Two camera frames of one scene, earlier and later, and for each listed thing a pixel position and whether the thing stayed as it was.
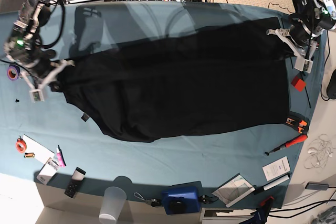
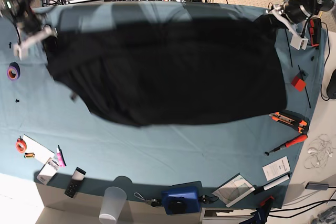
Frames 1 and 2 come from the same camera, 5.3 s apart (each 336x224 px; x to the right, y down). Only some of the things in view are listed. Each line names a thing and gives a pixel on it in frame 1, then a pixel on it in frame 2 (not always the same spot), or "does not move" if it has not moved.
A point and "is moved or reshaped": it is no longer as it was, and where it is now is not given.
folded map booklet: x=234 y=190 does not move
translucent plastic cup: x=113 y=203 does not move
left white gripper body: x=37 y=94 to x=49 y=32
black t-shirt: x=227 y=78 is moved or reshaped
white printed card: x=276 y=168 does not move
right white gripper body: x=301 y=64 to x=298 y=42
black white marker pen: x=259 y=188 does not move
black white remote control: x=77 y=178 does not move
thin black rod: x=306 y=91 does not move
